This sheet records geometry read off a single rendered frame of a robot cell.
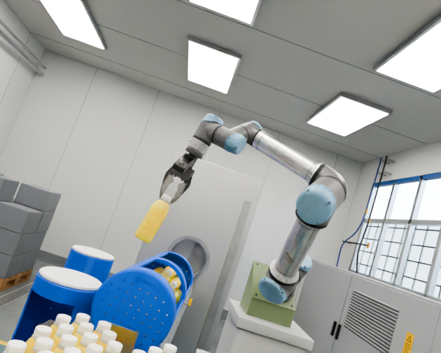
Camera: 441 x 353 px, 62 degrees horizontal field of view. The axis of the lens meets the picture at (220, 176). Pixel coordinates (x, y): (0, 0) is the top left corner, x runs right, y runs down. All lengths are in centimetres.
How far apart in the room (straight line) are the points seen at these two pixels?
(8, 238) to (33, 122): 282
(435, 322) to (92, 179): 544
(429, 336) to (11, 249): 406
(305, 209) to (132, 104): 574
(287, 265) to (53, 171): 577
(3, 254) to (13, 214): 45
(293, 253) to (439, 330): 138
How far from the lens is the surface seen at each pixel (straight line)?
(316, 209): 117
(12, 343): 97
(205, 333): 281
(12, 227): 474
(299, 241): 129
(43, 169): 686
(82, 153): 670
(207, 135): 135
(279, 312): 167
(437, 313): 252
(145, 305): 134
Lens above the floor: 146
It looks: 7 degrees up
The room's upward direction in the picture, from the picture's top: 19 degrees clockwise
